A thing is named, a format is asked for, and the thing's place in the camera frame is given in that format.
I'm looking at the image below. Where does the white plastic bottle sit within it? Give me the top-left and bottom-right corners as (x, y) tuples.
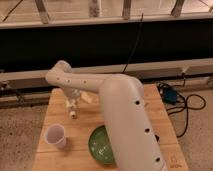
(66, 98), (77, 119)

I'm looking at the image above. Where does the green ceramic bowl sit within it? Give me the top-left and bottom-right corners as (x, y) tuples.
(88, 125), (115, 165)

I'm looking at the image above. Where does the blue power adapter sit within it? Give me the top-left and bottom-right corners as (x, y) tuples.
(163, 90), (177, 105)

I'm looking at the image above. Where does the white plastic cup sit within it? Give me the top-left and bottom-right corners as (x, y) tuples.
(44, 124), (66, 149)

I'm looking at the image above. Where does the black floor cable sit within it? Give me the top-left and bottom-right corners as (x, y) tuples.
(156, 81), (207, 139)

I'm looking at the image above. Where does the black hanging cable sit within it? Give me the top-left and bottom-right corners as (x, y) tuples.
(121, 13), (145, 75)

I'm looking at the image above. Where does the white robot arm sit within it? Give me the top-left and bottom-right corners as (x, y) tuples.
(45, 60), (168, 171)

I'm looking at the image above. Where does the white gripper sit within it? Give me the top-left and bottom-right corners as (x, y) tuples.
(65, 88), (92, 104)

